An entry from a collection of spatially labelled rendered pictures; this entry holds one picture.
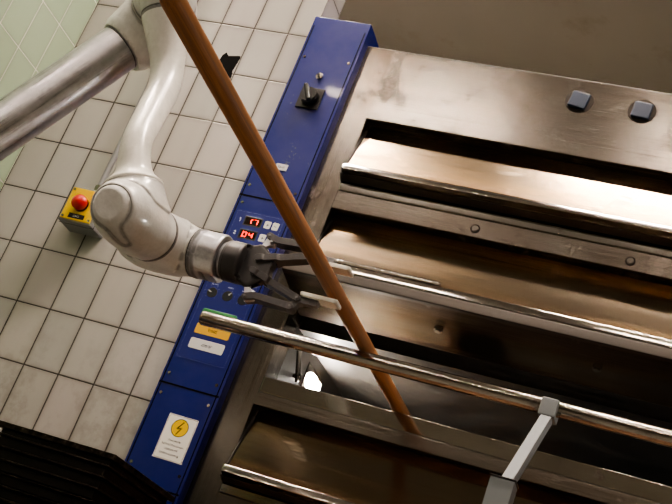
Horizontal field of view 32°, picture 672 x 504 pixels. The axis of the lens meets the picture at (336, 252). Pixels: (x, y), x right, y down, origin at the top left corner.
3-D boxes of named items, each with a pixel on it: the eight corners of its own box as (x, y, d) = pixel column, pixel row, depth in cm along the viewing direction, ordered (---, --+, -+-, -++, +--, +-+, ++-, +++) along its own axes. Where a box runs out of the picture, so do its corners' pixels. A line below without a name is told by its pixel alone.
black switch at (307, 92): (295, 106, 300) (309, 71, 304) (317, 110, 298) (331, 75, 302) (291, 98, 297) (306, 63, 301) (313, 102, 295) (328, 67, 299)
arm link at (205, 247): (197, 286, 218) (225, 293, 215) (180, 264, 210) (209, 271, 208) (215, 243, 221) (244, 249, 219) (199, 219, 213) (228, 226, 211)
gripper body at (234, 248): (240, 248, 218) (286, 259, 215) (223, 289, 215) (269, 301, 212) (228, 229, 212) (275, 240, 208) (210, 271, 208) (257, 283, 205)
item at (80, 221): (68, 231, 303) (85, 198, 306) (102, 239, 299) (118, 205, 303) (56, 218, 296) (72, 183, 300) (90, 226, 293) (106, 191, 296)
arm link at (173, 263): (199, 288, 219) (170, 269, 207) (127, 270, 224) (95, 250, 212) (218, 234, 221) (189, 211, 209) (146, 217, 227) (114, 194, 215)
